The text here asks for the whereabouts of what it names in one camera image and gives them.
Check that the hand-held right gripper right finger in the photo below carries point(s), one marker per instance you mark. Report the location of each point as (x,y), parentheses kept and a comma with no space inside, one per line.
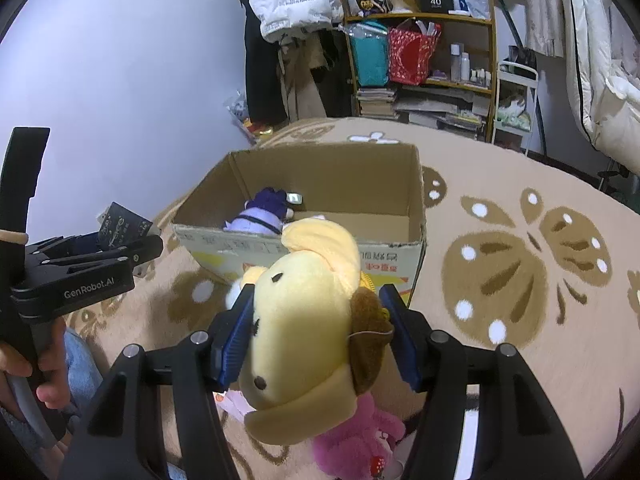
(401,342)

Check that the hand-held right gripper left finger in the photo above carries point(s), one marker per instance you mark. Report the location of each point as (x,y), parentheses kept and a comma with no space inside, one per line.
(234,342)

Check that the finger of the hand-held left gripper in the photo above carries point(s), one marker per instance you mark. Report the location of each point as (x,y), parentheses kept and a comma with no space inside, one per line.
(65,245)
(145,250)

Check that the black printed packet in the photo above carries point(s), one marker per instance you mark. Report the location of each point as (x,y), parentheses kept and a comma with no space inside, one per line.
(124,224)

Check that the pink packet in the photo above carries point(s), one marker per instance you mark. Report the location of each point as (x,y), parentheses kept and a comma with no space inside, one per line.
(229,404)

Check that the yellow plush dog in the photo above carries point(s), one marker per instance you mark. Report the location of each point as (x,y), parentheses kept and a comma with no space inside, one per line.
(300,325)

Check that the pink plush bear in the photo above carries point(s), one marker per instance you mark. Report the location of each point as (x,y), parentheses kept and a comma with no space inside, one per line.
(355,440)

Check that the purple plush toy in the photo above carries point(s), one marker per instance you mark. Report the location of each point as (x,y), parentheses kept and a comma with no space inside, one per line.
(262,212)

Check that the cardboard box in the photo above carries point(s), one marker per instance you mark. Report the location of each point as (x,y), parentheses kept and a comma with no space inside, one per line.
(350,195)

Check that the person's left hand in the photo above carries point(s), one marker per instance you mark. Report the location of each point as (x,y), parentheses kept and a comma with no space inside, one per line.
(54,365)

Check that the person's blue jeans leg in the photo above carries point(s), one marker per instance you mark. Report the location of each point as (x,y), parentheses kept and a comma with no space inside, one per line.
(82,365)

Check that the beige floral blanket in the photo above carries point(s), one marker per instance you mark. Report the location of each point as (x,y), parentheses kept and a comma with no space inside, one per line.
(500,285)

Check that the pile of snack packets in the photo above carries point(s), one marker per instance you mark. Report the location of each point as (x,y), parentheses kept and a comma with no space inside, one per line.
(247,120)

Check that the black coat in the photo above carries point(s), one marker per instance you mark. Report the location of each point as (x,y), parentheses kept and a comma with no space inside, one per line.
(257,60)

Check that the beige coat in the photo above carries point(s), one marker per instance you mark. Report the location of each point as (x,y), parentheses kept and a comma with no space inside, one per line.
(300,80)

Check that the stack of magazines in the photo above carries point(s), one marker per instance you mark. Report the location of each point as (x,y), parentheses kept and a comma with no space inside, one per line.
(440,110)

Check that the stack of books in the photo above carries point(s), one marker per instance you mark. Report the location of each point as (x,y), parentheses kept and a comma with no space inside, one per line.
(376,104)

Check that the white trolley cart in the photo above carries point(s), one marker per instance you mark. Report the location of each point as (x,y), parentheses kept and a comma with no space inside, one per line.
(515,110)

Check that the group of cosmetic bottles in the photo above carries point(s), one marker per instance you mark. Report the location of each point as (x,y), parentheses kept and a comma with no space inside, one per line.
(467,67)

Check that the red patterned bag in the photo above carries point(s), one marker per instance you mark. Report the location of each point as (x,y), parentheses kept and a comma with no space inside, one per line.
(410,57)

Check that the teal bag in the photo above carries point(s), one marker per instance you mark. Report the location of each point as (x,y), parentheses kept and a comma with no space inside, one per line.
(369,57)

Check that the wooden shelf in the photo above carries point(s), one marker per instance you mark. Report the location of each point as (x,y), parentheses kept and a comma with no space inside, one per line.
(465,27)

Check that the light curtain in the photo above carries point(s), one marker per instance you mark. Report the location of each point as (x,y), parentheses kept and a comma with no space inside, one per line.
(540,5)

